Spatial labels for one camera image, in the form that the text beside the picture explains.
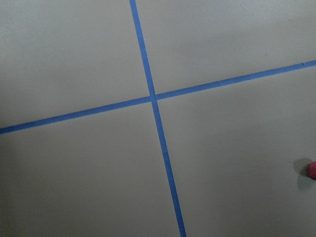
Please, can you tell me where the red strawberry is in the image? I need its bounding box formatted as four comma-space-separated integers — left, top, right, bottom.
306, 161, 316, 180

